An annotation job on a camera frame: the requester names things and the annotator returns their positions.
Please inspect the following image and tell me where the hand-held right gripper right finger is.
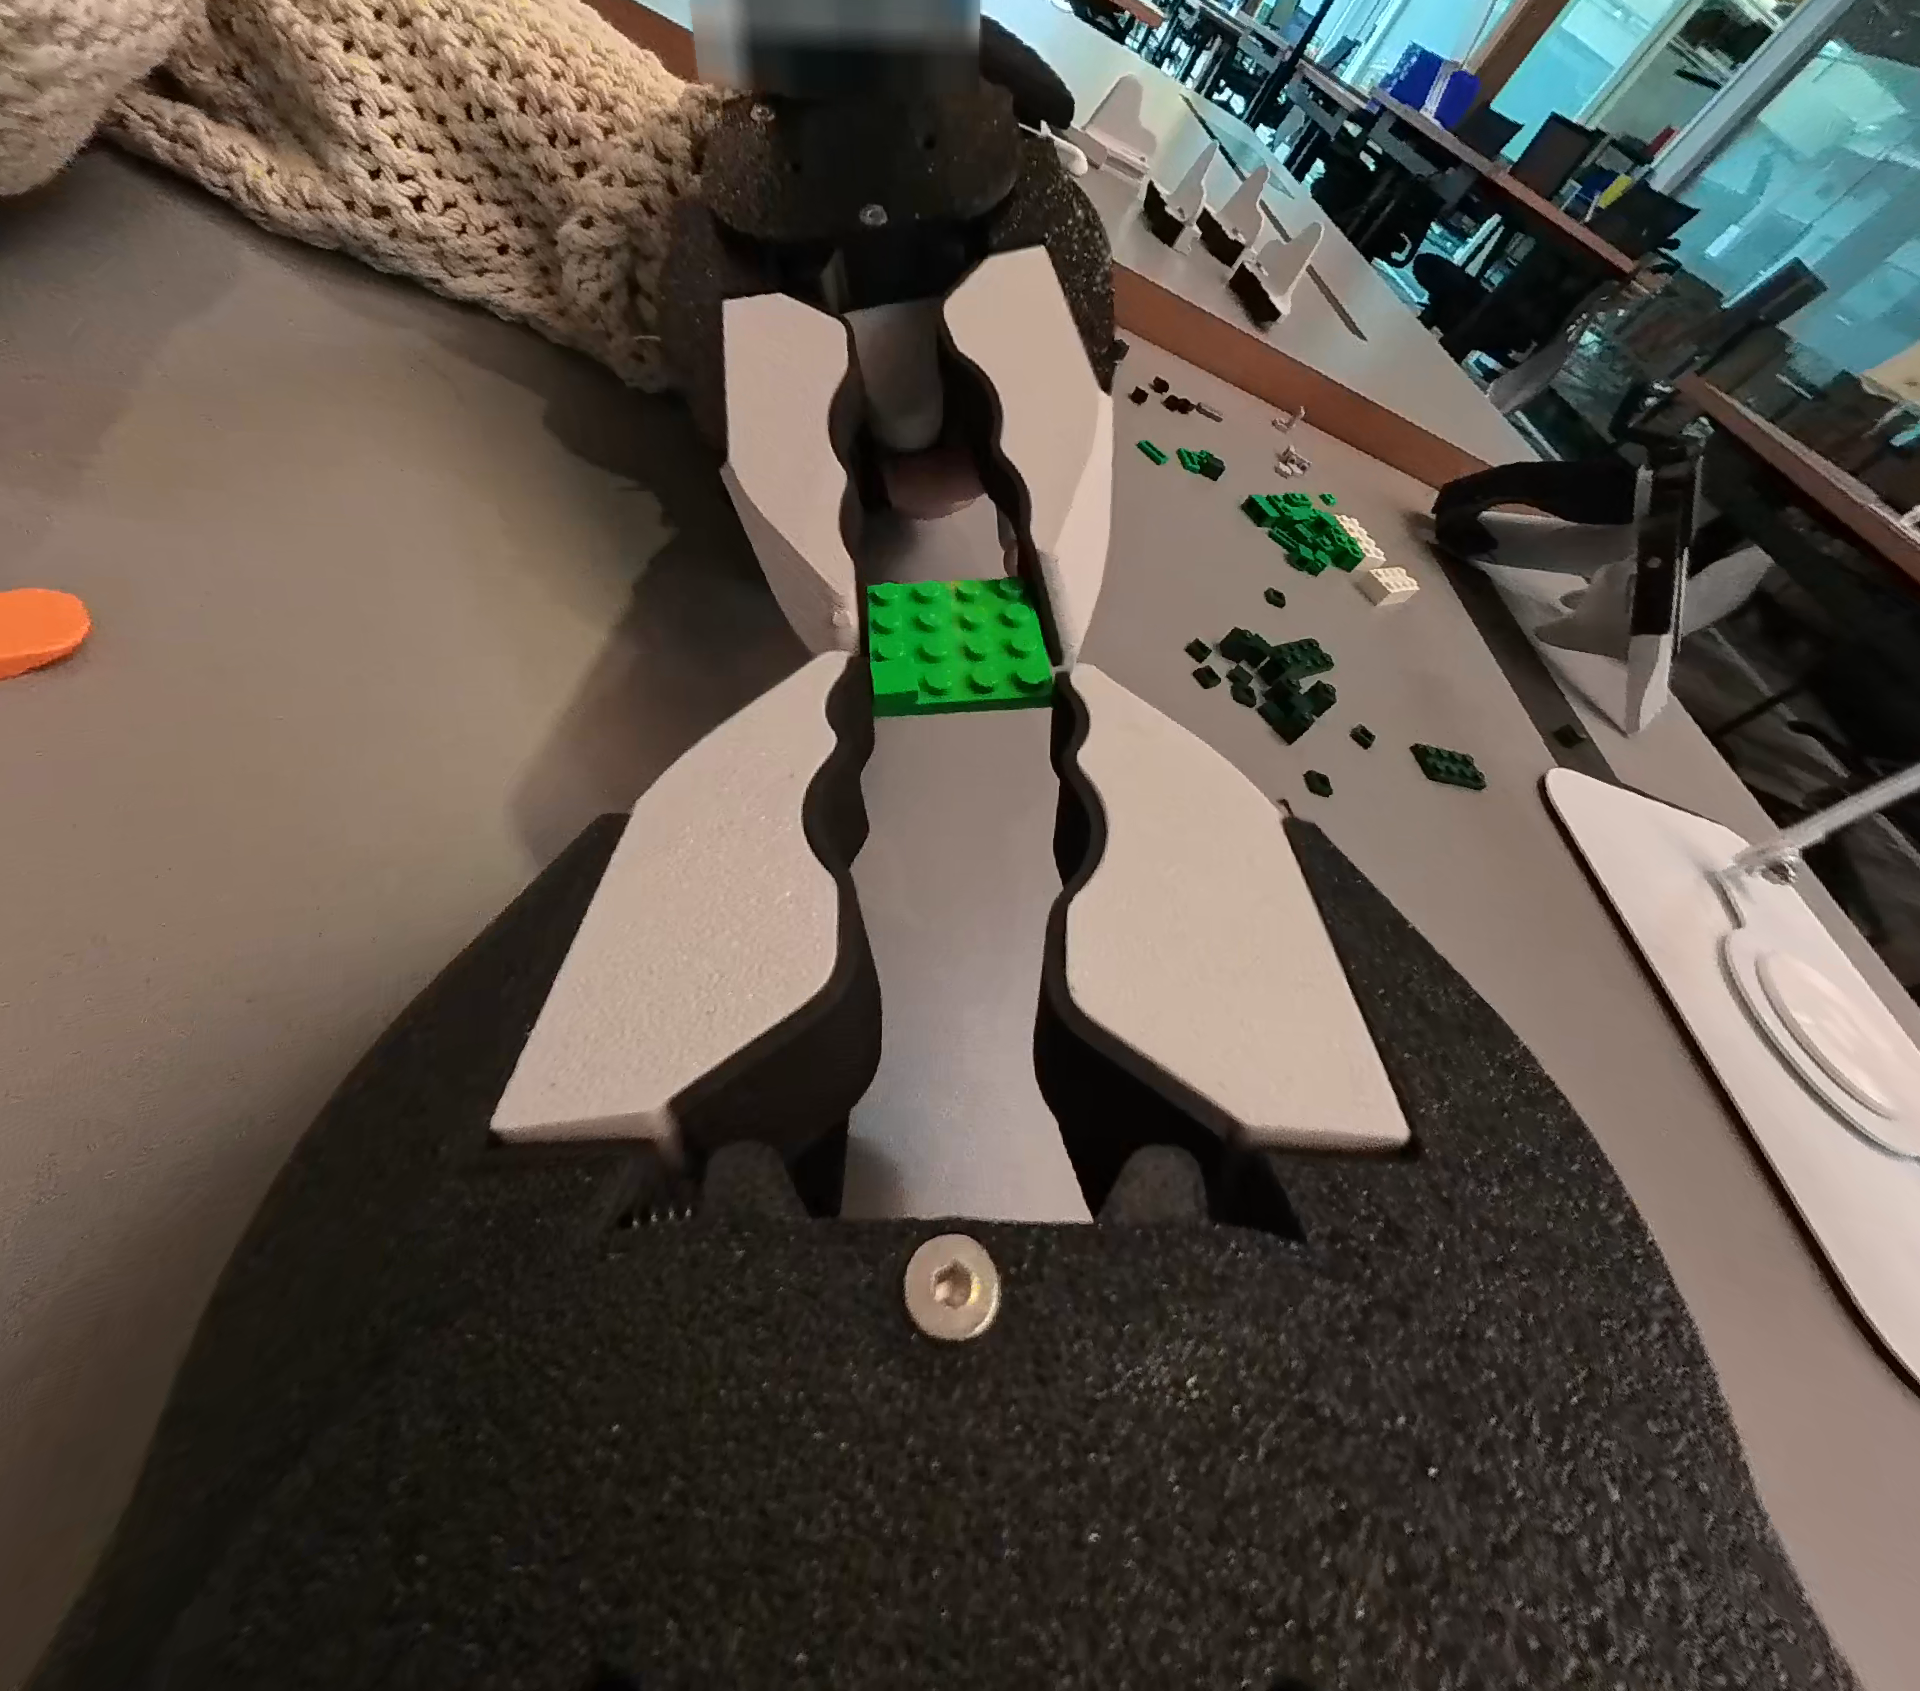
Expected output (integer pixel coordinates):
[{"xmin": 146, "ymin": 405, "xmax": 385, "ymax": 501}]
[{"xmin": 1034, "ymin": 663, "xmax": 1415, "ymax": 1223}]

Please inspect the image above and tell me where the pile of dark green lego pieces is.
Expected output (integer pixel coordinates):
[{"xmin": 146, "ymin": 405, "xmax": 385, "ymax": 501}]
[{"xmin": 1182, "ymin": 623, "xmax": 1339, "ymax": 745}]

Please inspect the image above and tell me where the grey table with wooden edge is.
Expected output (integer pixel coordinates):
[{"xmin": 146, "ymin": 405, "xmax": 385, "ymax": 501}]
[{"xmin": 515, "ymin": 0, "xmax": 1536, "ymax": 495}]

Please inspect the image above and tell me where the pile of bright green lego pieces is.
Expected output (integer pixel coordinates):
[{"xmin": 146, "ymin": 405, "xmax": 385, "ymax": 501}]
[{"xmin": 1238, "ymin": 487, "xmax": 1364, "ymax": 577}]

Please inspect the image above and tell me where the bright green square lego plate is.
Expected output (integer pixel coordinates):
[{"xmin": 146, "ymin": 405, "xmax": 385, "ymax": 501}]
[{"xmin": 863, "ymin": 575, "xmax": 1055, "ymax": 717}]

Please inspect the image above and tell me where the blue storage bin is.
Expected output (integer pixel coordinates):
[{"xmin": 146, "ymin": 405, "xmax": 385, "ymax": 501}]
[{"xmin": 1385, "ymin": 42, "xmax": 1488, "ymax": 110}]

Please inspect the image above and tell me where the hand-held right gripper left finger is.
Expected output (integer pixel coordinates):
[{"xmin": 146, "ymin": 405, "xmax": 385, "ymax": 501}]
[{"xmin": 492, "ymin": 651, "xmax": 887, "ymax": 1215}]

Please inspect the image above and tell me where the orange brick separator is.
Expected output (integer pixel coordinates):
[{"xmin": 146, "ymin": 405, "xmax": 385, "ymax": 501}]
[{"xmin": 0, "ymin": 585, "xmax": 96, "ymax": 681}]

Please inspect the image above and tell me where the dark desk with wooden edge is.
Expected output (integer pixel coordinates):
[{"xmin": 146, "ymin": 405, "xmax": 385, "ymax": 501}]
[{"xmin": 1672, "ymin": 371, "xmax": 1920, "ymax": 589}]

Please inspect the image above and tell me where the white book stand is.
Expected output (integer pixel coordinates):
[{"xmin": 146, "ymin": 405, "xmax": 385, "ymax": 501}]
[{"xmin": 1541, "ymin": 761, "xmax": 1920, "ymax": 1389}]

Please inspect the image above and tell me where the idle black white gripper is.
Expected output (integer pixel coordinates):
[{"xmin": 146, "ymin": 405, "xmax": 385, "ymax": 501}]
[{"xmin": 1428, "ymin": 415, "xmax": 1784, "ymax": 735}]

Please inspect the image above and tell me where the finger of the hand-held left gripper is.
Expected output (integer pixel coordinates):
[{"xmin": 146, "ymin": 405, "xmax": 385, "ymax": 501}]
[
  {"xmin": 716, "ymin": 287, "xmax": 879, "ymax": 657},
  {"xmin": 942, "ymin": 244, "xmax": 1121, "ymax": 673}
]

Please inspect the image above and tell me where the person's left forearm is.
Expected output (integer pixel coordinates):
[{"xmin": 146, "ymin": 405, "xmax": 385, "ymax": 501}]
[{"xmin": 0, "ymin": 0, "xmax": 729, "ymax": 395}]

